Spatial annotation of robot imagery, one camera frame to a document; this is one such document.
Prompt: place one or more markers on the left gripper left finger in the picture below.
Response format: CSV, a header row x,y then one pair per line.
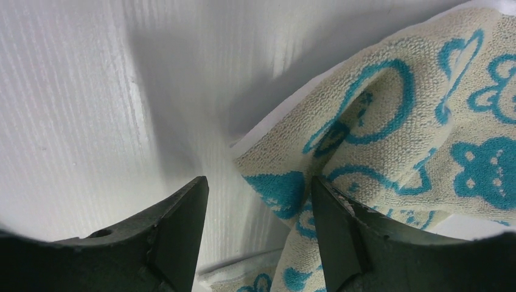
x,y
154,250

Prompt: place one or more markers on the patterned white blue towel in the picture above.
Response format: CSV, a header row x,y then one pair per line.
x,y
418,127

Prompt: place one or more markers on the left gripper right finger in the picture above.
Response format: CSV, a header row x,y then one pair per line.
x,y
364,250

